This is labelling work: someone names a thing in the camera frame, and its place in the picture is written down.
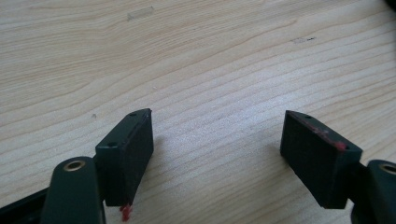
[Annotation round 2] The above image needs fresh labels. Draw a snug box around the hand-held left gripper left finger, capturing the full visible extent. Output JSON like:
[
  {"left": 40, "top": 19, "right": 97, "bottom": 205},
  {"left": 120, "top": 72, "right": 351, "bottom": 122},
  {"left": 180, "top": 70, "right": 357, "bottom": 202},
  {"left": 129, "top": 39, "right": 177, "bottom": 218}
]
[{"left": 94, "top": 107, "right": 155, "bottom": 222}]

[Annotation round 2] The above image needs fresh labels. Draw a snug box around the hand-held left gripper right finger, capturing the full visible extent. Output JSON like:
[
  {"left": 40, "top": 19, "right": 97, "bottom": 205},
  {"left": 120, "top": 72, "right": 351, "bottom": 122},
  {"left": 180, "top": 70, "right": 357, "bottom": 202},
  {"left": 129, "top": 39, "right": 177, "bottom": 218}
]
[{"left": 279, "top": 109, "right": 363, "bottom": 210}]

